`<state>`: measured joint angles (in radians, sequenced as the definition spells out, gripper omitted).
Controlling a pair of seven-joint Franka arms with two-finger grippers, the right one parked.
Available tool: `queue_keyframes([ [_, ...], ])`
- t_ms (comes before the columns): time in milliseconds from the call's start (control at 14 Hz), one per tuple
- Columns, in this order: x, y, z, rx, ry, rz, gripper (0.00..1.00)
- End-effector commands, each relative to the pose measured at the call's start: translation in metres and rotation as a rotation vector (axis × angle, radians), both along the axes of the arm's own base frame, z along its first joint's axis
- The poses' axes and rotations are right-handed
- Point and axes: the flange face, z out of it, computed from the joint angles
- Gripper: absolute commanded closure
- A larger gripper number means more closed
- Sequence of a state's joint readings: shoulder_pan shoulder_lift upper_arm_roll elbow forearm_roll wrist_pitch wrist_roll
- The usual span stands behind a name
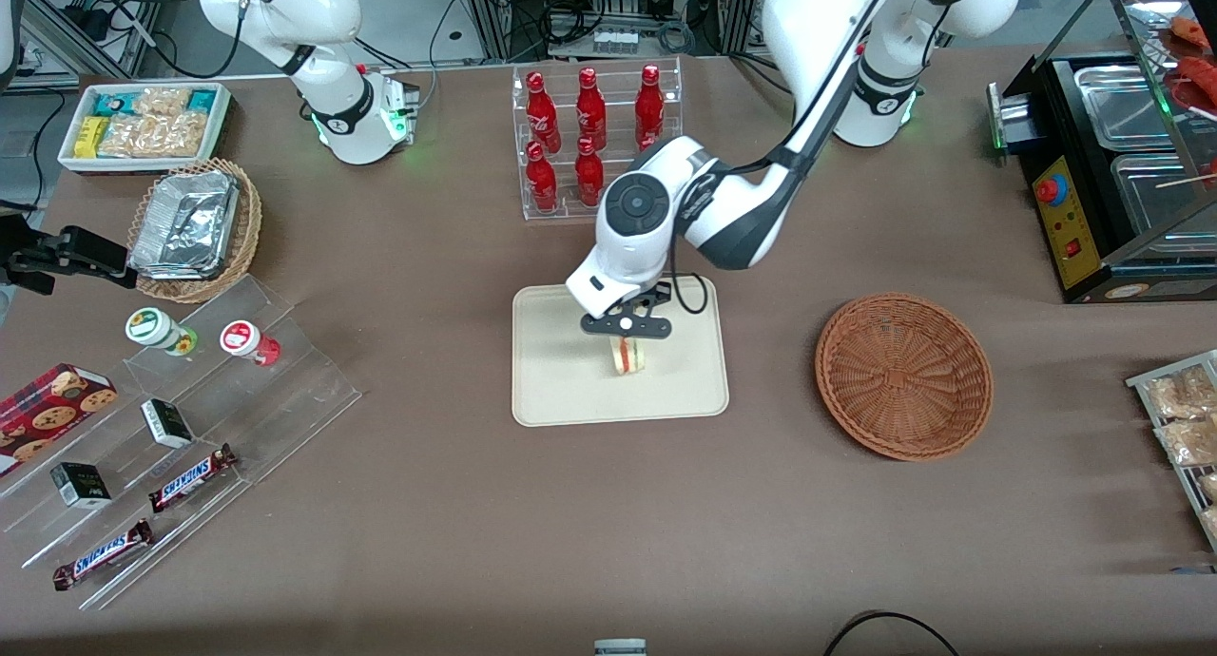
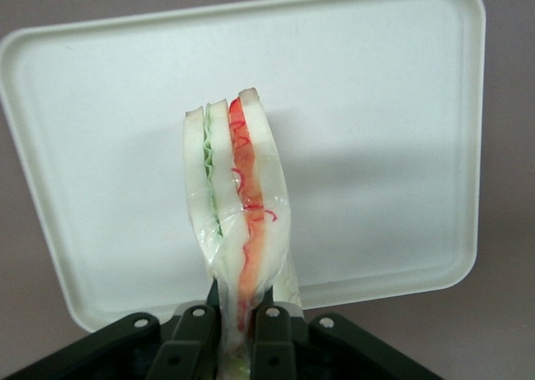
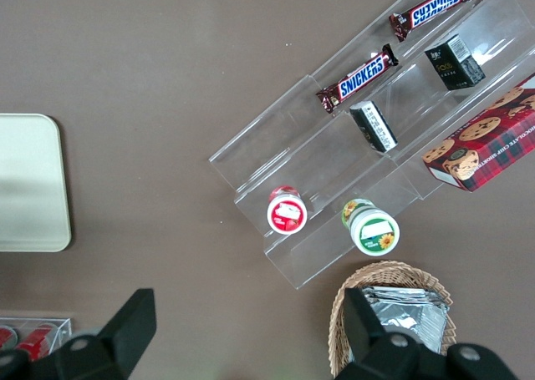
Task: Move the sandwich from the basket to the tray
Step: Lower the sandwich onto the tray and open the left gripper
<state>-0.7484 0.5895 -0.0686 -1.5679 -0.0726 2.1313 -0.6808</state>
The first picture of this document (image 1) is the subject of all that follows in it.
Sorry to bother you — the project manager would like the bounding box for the white rectangular snack tray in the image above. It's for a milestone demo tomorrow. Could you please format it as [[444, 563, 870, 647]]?
[[57, 82, 233, 176]]

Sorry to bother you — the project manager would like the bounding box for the beige plastic tray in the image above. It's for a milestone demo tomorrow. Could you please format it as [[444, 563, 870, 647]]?
[[512, 276, 730, 428]]

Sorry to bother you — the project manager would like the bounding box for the light wicker basket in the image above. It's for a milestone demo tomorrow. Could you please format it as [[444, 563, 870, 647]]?
[[126, 158, 263, 304]]

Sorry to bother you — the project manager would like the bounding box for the round brown wicker basket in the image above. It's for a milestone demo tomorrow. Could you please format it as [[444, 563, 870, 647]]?
[[815, 293, 995, 463]]

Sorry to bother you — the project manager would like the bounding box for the clear acrylic bottle rack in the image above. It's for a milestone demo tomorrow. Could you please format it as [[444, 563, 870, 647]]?
[[512, 55, 684, 222]]

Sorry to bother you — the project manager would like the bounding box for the green lid cup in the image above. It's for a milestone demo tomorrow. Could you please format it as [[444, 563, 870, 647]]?
[[125, 307, 199, 357]]

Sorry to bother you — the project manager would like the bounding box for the aluminium foil container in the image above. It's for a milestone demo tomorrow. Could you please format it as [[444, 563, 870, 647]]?
[[128, 169, 241, 280]]

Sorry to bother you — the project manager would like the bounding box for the red cola bottle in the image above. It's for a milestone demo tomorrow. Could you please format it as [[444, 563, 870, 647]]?
[[526, 141, 560, 213], [576, 67, 608, 149], [526, 71, 562, 153], [574, 137, 606, 208], [635, 64, 666, 146]]

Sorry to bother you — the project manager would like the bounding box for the clear cracker bag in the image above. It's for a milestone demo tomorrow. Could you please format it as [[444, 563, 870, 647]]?
[[99, 112, 208, 159], [132, 87, 193, 118]]

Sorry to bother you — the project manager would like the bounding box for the red cookie box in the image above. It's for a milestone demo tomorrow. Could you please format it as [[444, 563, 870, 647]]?
[[0, 363, 119, 477]]

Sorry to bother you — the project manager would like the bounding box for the red lid cup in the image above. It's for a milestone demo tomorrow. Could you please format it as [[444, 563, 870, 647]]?
[[220, 320, 282, 368]]

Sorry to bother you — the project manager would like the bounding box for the small black box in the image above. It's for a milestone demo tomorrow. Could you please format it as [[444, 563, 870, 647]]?
[[50, 462, 112, 511], [141, 398, 195, 450]]

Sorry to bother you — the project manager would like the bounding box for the clear acrylic step display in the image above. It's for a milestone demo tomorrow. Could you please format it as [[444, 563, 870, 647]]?
[[0, 274, 363, 611]]

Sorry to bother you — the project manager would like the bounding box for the snickers chocolate bar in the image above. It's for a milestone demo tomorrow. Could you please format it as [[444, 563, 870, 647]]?
[[148, 444, 239, 514], [52, 519, 154, 592]]

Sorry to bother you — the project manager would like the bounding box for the black food warmer cabinet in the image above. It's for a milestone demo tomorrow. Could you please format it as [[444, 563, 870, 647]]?
[[987, 0, 1217, 305]]

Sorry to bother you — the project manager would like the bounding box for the clear fried snack bag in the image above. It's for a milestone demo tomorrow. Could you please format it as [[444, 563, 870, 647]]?
[[1154, 418, 1217, 468], [1145, 367, 1217, 420]]

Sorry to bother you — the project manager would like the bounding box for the black floor cable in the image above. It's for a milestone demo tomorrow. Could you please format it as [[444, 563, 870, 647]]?
[[822, 610, 961, 656]]

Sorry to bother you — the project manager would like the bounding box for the grey wire rack tray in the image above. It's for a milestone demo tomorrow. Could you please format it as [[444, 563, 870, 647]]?
[[1126, 350, 1217, 554]]

